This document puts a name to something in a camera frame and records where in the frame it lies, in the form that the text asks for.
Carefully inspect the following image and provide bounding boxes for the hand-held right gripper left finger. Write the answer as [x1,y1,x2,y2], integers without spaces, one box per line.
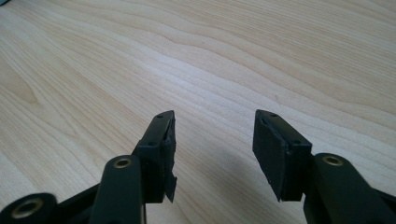
[132,109,178,204]

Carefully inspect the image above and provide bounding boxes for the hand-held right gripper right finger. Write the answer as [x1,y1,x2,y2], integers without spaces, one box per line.
[252,108,314,203]

